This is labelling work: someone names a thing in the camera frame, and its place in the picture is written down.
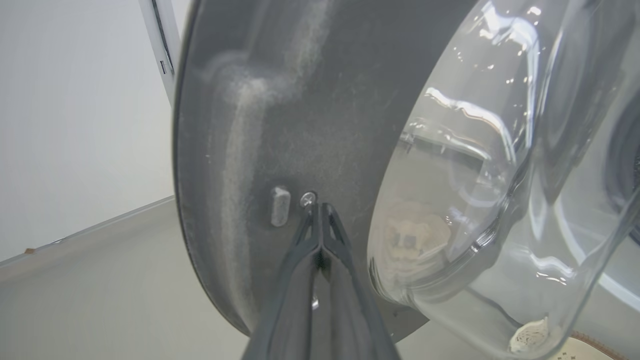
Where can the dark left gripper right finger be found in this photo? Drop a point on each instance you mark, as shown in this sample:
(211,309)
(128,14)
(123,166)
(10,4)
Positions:
(345,310)

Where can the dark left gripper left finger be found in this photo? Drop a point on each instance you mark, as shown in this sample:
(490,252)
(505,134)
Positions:
(295,300)

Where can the grey washing machine door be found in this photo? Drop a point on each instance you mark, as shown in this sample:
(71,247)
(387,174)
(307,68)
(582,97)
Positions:
(300,100)

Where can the white washing machine body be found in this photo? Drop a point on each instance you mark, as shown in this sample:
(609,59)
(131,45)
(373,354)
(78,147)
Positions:
(167,55)

